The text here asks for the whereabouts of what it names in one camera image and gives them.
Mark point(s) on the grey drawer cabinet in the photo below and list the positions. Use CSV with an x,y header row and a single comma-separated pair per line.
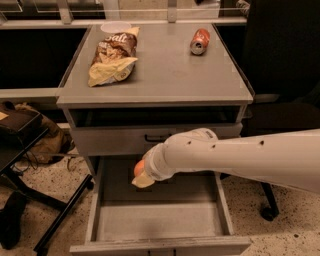
x,y
168,85

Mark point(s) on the orange fruit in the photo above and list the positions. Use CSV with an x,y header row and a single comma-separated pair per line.
x,y
139,168

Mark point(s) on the black office chair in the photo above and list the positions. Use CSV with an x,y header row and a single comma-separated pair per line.
x,y
278,51

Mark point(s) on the brown backpack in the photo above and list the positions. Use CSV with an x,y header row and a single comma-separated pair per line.
x,y
52,146

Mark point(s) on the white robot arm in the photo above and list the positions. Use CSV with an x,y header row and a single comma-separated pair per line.
x,y
250,156

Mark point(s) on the white plastic lid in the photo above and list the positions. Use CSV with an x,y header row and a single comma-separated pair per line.
x,y
111,27

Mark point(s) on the black shoe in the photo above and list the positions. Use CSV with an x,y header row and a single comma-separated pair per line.
x,y
10,218

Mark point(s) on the black drawer handle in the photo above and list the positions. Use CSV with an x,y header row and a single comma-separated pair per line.
x,y
156,138

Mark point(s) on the brown yellow chip bag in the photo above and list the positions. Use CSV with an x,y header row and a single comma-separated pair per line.
x,y
114,58

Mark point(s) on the red soda can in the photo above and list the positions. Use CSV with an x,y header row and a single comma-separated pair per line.
x,y
200,41

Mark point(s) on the closed upper drawer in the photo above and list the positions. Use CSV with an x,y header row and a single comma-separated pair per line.
x,y
129,140

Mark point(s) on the open bottom drawer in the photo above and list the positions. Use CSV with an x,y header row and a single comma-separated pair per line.
x,y
184,216

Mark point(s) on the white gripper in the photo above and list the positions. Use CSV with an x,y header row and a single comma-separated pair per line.
x,y
152,164

